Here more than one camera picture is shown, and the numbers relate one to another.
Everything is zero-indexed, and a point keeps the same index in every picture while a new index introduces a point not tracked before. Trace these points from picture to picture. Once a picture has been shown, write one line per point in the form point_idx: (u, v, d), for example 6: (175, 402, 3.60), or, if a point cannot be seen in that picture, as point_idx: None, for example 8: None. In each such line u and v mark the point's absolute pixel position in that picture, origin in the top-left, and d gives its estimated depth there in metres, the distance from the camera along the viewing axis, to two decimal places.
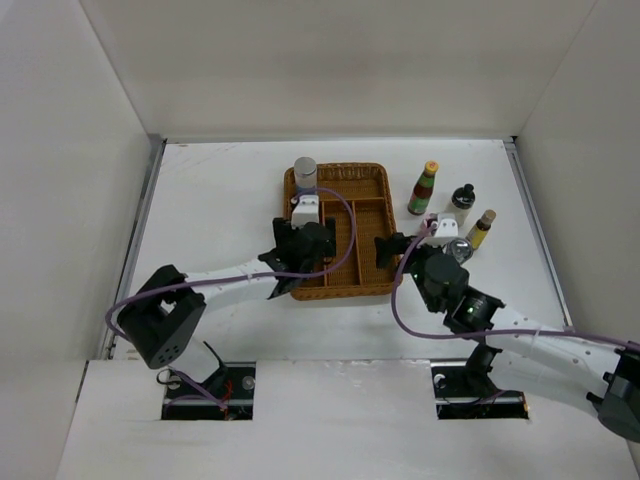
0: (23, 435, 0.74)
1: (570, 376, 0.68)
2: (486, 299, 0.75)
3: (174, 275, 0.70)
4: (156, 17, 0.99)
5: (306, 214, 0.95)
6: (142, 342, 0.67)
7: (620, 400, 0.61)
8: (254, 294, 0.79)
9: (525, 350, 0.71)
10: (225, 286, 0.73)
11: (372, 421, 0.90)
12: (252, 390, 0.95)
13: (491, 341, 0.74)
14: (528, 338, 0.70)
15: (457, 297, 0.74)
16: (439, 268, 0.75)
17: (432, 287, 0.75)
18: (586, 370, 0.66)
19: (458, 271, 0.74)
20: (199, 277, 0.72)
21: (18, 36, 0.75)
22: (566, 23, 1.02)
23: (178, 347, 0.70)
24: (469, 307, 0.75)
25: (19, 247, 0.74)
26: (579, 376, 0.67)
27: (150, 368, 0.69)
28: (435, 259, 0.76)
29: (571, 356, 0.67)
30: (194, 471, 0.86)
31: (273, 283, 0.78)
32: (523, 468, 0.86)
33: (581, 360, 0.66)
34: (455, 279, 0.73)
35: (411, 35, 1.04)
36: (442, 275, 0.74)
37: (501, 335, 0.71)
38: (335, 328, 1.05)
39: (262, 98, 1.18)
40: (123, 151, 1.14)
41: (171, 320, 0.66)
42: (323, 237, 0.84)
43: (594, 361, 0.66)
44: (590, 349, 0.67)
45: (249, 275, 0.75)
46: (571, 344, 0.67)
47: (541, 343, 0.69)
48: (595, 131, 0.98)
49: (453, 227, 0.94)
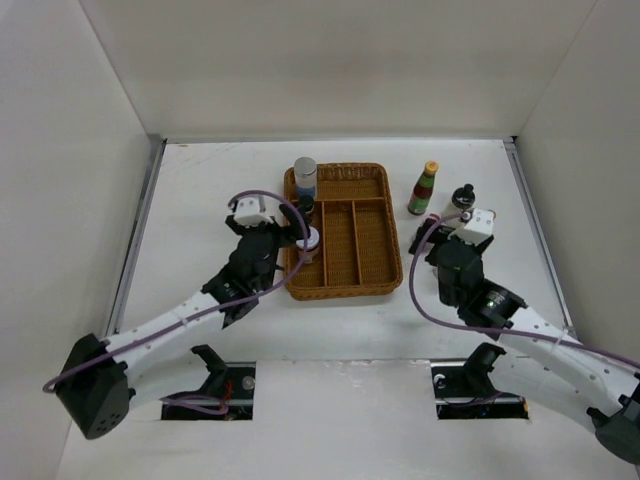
0: (23, 435, 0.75)
1: (583, 390, 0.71)
2: (507, 295, 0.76)
3: (95, 347, 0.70)
4: (156, 18, 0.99)
5: (247, 218, 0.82)
6: (74, 418, 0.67)
7: (630, 423, 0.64)
8: (203, 330, 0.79)
9: (542, 354, 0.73)
10: (155, 343, 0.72)
11: (372, 421, 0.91)
12: (251, 390, 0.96)
13: (506, 339, 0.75)
14: (549, 346, 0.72)
15: (470, 286, 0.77)
16: (452, 256, 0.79)
17: (446, 275, 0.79)
18: (602, 388, 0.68)
19: (470, 259, 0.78)
20: (125, 340, 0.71)
21: (17, 36, 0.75)
22: (567, 24, 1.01)
23: (116, 412, 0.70)
24: (489, 302, 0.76)
25: (19, 247, 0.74)
26: (593, 392, 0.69)
27: (90, 438, 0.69)
28: (448, 247, 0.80)
29: (589, 372, 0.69)
30: (194, 470, 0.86)
31: (220, 316, 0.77)
32: (524, 468, 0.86)
33: (599, 377, 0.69)
34: (464, 265, 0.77)
35: (411, 35, 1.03)
36: (454, 261, 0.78)
37: (521, 337, 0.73)
38: (334, 328, 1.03)
39: (262, 99, 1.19)
40: (123, 151, 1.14)
41: (95, 396, 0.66)
42: (261, 252, 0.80)
43: (611, 381, 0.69)
44: (609, 368, 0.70)
45: (185, 320, 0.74)
46: (592, 361, 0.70)
47: (560, 353, 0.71)
48: (597, 131, 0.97)
49: (488, 226, 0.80)
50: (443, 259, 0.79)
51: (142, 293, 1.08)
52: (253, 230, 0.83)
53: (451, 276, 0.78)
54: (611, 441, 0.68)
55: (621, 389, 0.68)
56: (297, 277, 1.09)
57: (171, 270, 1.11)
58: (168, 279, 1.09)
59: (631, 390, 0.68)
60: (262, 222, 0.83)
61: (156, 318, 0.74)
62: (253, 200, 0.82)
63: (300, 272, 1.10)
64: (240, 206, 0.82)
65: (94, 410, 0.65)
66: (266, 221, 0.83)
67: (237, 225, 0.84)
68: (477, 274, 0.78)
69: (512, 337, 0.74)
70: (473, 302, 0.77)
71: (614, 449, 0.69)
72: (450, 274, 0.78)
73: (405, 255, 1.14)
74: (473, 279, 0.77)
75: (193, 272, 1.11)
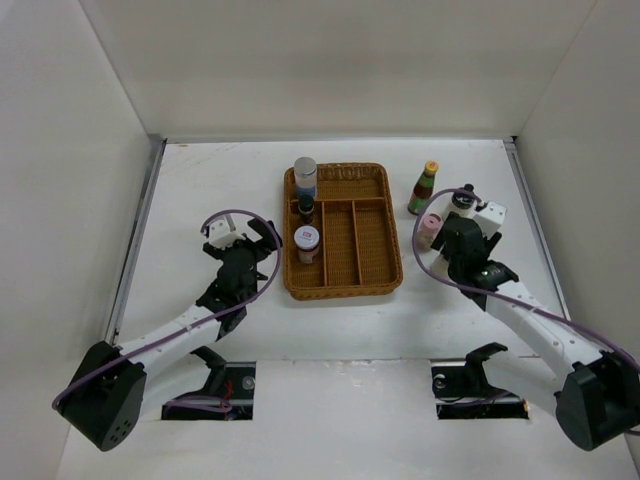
0: (23, 436, 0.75)
1: (549, 358, 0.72)
2: (504, 271, 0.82)
3: (109, 353, 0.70)
4: (155, 17, 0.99)
5: (223, 238, 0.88)
6: (89, 428, 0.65)
7: (577, 387, 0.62)
8: (200, 342, 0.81)
9: (516, 321, 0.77)
10: (165, 347, 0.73)
11: (372, 420, 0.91)
12: (251, 390, 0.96)
13: (491, 304, 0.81)
14: (523, 311, 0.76)
15: (467, 251, 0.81)
16: (455, 224, 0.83)
17: (448, 241, 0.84)
18: (561, 353, 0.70)
19: (472, 228, 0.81)
20: (136, 345, 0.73)
21: (17, 36, 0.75)
22: (566, 24, 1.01)
23: (128, 421, 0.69)
24: (485, 271, 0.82)
25: (18, 247, 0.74)
26: (554, 358, 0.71)
27: (103, 449, 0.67)
28: (456, 217, 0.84)
29: (553, 338, 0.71)
30: (194, 470, 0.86)
31: (216, 326, 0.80)
32: (524, 468, 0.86)
33: (560, 344, 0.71)
34: (463, 230, 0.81)
35: (410, 35, 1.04)
36: (458, 226, 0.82)
37: (501, 300, 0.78)
38: (334, 328, 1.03)
39: (262, 98, 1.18)
40: (123, 151, 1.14)
41: (113, 398, 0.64)
42: (246, 264, 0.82)
43: (573, 350, 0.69)
44: (575, 339, 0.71)
45: (189, 326, 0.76)
46: (560, 331, 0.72)
47: (532, 319, 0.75)
48: (596, 131, 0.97)
49: (500, 216, 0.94)
50: (448, 226, 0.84)
51: (142, 292, 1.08)
52: (230, 248, 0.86)
53: (451, 240, 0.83)
54: (568, 416, 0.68)
55: (580, 357, 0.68)
56: (297, 276, 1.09)
57: (171, 270, 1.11)
58: (168, 279, 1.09)
59: (591, 361, 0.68)
60: (237, 240, 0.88)
61: (160, 328, 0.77)
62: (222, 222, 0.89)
63: (300, 272, 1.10)
64: (212, 231, 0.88)
65: (112, 412, 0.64)
66: (240, 238, 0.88)
67: (214, 249, 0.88)
68: (476, 243, 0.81)
69: (496, 302, 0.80)
70: (468, 269, 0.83)
71: (572, 429, 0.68)
72: (451, 239, 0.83)
73: (405, 255, 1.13)
74: (470, 245, 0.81)
75: (193, 272, 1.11)
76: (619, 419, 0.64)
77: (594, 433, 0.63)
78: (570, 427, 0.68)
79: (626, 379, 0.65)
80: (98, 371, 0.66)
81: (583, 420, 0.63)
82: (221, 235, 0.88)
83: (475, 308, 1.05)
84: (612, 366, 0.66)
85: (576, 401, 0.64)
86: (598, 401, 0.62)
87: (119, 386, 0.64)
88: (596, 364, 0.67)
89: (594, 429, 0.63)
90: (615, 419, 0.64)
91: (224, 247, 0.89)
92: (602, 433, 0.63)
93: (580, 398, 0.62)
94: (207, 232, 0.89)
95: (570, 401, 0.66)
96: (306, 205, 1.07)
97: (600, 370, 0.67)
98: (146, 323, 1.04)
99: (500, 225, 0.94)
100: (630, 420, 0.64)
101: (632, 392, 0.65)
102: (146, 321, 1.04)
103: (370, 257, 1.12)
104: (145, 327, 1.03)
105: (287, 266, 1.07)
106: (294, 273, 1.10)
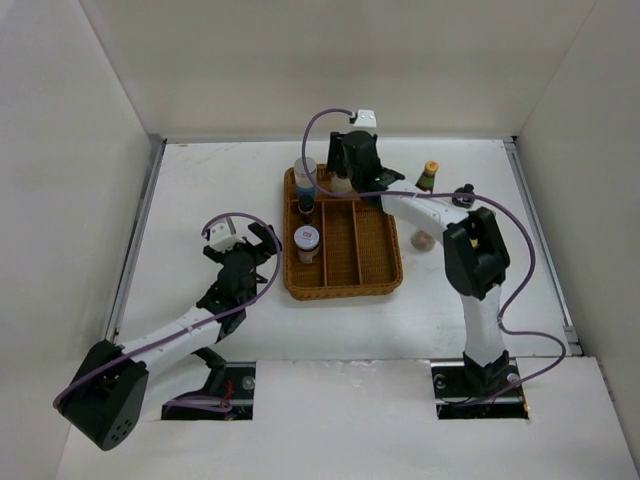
0: (22, 436, 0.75)
1: (433, 233, 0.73)
2: (394, 177, 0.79)
3: (110, 351, 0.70)
4: (155, 17, 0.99)
5: (222, 242, 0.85)
6: (90, 426, 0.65)
7: (451, 241, 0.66)
8: (201, 343, 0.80)
9: (405, 210, 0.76)
10: (167, 346, 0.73)
11: (372, 418, 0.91)
12: (251, 390, 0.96)
13: (385, 205, 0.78)
14: (407, 199, 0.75)
15: (361, 162, 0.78)
16: (352, 135, 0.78)
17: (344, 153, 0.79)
18: (438, 222, 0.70)
19: (366, 139, 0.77)
20: (136, 345, 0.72)
21: (16, 35, 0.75)
22: (566, 24, 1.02)
23: (129, 419, 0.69)
24: (377, 179, 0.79)
25: (19, 247, 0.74)
26: (434, 228, 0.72)
27: (104, 448, 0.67)
28: (349, 131, 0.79)
29: (431, 210, 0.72)
30: (194, 470, 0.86)
31: (217, 327, 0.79)
32: (525, 468, 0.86)
33: (437, 214, 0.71)
34: (360, 143, 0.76)
35: (410, 35, 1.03)
36: (352, 140, 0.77)
37: (391, 196, 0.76)
38: (333, 328, 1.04)
39: (262, 98, 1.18)
40: (123, 150, 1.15)
41: (115, 398, 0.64)
42: (246, 267, 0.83)
43: (448, 216, 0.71)
44: (449, 208, 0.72)
45: (190, 327, 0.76)
46: (434, 203, 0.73)
47: (416, 204, 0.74)
48: (596, 130, 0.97)
49: (372, 119, 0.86)
50: (344, 138, 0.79)
51: (143, 293, 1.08)
52: (230, 252, 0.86)
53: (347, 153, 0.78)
54: (453, 273, 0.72)
55: (453, 220, 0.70)
56: (297, 276, 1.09)
57: (171, 270, 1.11)
58: (168, 279, 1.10)
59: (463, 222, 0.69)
60: (237, 243, 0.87)
61: (161, 328, 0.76)
62: (223, 224, 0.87)
63: (300, 272, 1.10)
64: (213, 233, 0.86)
65: (114, 412, 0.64)
66: (240, 241, 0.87)
67: (214, 252, 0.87)
68: (372, 156, 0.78)
69: (388, 200, 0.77)
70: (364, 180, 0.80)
71: (457, 284, 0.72)
72: (347, 152, 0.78)
73: (405, 255, 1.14)
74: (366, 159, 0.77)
75: (193, 272, 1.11)
76: (491, 266, 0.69)
77: (475, 282, 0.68)
78: (457, 283, 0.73)
79: (491, 228, 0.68)
80: (98, 371, 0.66)
81: (463, 270, 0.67)
82: (220, 238, 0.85)
83: None
84: (480, 224, 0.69)
85: (454, 258, 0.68)
86: (471, 254, 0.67)
87: (120, 385, 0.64)
88: (466, 222, 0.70)
89: (473, 279, 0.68)
90: (489, 266, 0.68)
91: (224, 251, 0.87)
92: (481, 280, 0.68)
93: (454, 250, 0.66)
94: (207, 235, 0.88)
95: (451, 258, 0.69)
96: (306, 205, 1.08)
97: (470, 229, 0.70)
98: (147, 323, 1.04)
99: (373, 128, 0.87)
100: (498, 264, 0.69)
101: (497, 238, 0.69)
102: (147, 321, 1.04)
103: (370, 257, 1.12)
104: (145, 327, 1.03)
105: (287, 266, 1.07)
106: (294, 274, 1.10)
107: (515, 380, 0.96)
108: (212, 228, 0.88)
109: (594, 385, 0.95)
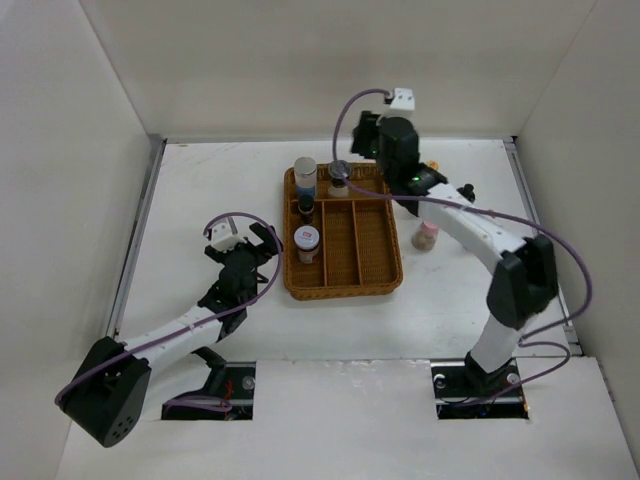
0: (23, 436, 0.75)
1: (478, 253, 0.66)
2: (434, 177, 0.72)
3: (113, 348, 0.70)
4: (155, 17, 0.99)
5: (223, 242, 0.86)
6: (92, 424, 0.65)
7: (506, 274, 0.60)
8: (202, 342, 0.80)
9: (448, 222, 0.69)
10: (169, 344, 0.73)
11: (372, 419, 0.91)
12: (251, 390, 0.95)
13: (423, 211, 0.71)
14: (452, 210, 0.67)
15: (401, 157, 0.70)
16: (393, 125, 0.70)
17: (382, 144, 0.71)
18: (489, 246, 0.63)
19: (408, 131, 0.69)
20: (139, 342, 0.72)
21: (15, 34, 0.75)
22: (566, 24, 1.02)
23: (131, 416, 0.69)
24: (415, 178, 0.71)
25: (19, 247, 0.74)
26: (482, 250, 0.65)
27: (106, 445, 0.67)
28: (388, 119, 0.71)
29: (481, 231, 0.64)
30: (194, 470, 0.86)
31: (217, 326, 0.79)
32: (525, 468, 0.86)
33: (488, 236, 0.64)
34: (401, 135, 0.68)
35: (410, 34, 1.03)
36: (392, 130, 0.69)
37: (434, 204, 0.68)
38: (333, 328, 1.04)
39: (262, 98, 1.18)
40: (123, 150, 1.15)
41: (118, 392, 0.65)
42: (247, 266, 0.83)
43: (502, 240, 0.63)
44: (502, 230, 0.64)
45: (192, 326, 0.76)
46: (485, 222, 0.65)
47: (463, 219, 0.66)
48: (595, 130, 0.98)
49: (410, 101, 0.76)
50: (383, 127, 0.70)
51: (143, 293, 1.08)
52: (231, 252, 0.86)
53: (385, 145, 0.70)
54: (495, 300, 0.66)
55: (508, 246, 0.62)
56: (297, 276, 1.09)
57: (171, 270, 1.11)
58: (168, 279, 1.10)
59: (518, 249, 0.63)
60: (238, 243, 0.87)
61: (162, 326, 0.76)
62: (224, 224, 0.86)
63: (300, 271, 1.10)
64: (214, 233, 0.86)
65: (117, 407, 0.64)
66: (242, 241, 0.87)
67: (215, 251, 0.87)
68: (413, 150, 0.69)
69: (427, 206, 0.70)
70: (401, 176, 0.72)
71: (497, 310, 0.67)
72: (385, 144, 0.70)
73: (405, 255, 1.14)
74: (406, 153, 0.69)
75: (193, 272, 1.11)
76: (539, 298, 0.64)
77: (520, 314, 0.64)
78: (495, 308, 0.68)
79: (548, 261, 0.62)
80: (102, 366, 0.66)
81: (512, 302, 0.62)
82: (221, 238, 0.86)
83: (475, 308, 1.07)
84: (535, 254, 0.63)
85: (502, 287, 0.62)
86: (522, 288, 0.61)
87: (123, 382, 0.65)
88: (521, 250, 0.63)
89: (518, 312, 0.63)
90: (537, 299, 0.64)
91: (224, 251, 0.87)
92: (525, 313, 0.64)
93: (507, 283, 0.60)
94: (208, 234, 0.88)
95: (498, 287, 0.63)
96: (306, 204, 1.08)
97: (523, 256, 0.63)
98: (147, 323, 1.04)
99: (413, 112, 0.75)
100: (545, 297, 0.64)
101: (551, 269, 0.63)
102: (147, 321, 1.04)
103: (371, 258, 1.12)
104: (145, 326, 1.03)
105: (287, 266, 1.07)
106: (294, 274, 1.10)
107: (515, 381, 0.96)
108: (213, 227, 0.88)
109: (595, 385, 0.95)
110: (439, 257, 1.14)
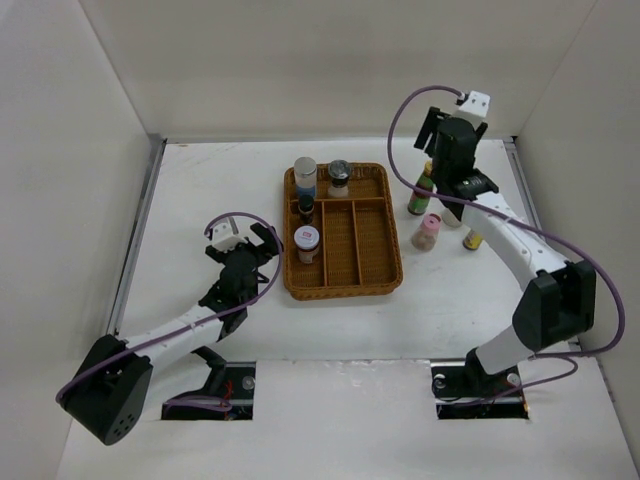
0: (22, 436, 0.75)
1: (515, 266, 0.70)
2: (484, 183, 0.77)
3: (114, 346, 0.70)
4: (155, 17, 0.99)
5: (223, 242, 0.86)
6: (93, 422, 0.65)
7: (538, 293, 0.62)
8: (202, 341, 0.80)
9: (490, 231, 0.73)
10: (171, 342, 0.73)
11: (371, 419, 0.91)
12: (252, 390, 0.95)
13: (467, 216, 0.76)
14: (498, 222, 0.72)
15: (454, 157, 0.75)
16: (453, 125, 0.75)
17: (439, 142, 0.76)
18: (526, 261, 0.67)
19: (466, 132, 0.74)
20: (140, 340, 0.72)
21: (15, 34, 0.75)
22: (565, 24, 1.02)
23: (132, 415, 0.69)
24: (465, 181, 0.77)
25: (19, 246, 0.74)
26: (518, 263, 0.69)
27: (106, 443, 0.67)
28: (449, 120, 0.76)
29: (522, 246, 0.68)
30: (193, 470, 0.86)
31: (218, 326, 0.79)
32: (525, 469, 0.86)
33: (527, 252, 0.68)
34: (459, 135, 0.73)
35: (410, 34, 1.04)
36: (452, 130, 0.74)
37: (480, 212, 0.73)
38: (334, 328, 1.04)
39: (262, 98, 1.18)
40: (123, 151, 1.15)
41: (120, 389, 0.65)
42: (247, 266, 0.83)
43: (541, 259, 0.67)
44: (543, 250, 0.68)
45: (193, 324, 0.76)
46: (527, 238, 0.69)
47: (506, 230, 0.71)
48: (596, 129, 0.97)
49: (483, 107, 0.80)
50: (443, 126, 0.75)
51: (143, 293, 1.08)
52: (232, 252, 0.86)
53: (442, 143, 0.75)
54: (521, 319, 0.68)
55: (545, 266, 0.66)
56: (297, 276, 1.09)
57: (171, 270, 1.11)
58: (168, 279, 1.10)
59: (555, 270, 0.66)
60: (239, 243, 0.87)
61: (163, 325, 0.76)
62: (226, 224, 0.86)
63: (301, 271, 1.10)
64: (215, 233, 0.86)
65: (117, 405, 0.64)
66: (243, 241, 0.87)
67: (215, 251, 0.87)
68: (467, 152, 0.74)
69: (472, 212, 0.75)
70: (452, 177, 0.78)
71: (521, 329, 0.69)
72: (442, 141, 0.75)
73: (405, 255, 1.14)
74: (459, 155, 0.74)
75: (193, 272, 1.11)
76: (569, 325, 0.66)
77: (545, 337, 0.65)
78: (519, 327, 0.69)
79: (585, 290, 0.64)
80: (103, 364, 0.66)
81: (539, 322, 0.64)
82: (222, 238, 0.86)
83: (475, 308, 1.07)
84: (573, 279, 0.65)
85: (531, 306, 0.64)
86: (553, 310, 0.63)
87: (124, 380, 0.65)
88: (559, 272, 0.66)
89: (545, 333, 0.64)
90: (565, 327, 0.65)
91: (225, 250, 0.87)
92: (551, 338, 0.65)
93: (538, 301, 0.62)
94: (210, 234, 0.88)
95: (528, 306, 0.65)
96: (306, 204, 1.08)
97: (561, 280, 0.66)
98: (146, 323, 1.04)
99: (484, 118, 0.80)
100: (576, 326, 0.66)
101: (587, 300, 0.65)
102: (146, 321, 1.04)
103: (371, 258, 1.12)
104: (145, 326, 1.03)
105: (287, 266, 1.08)
106: (294, 274, 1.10)
107: (516, 383, 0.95)
108: (214, 227, 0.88)
109: (595, 385, 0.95)
110: (439, 257, 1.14)
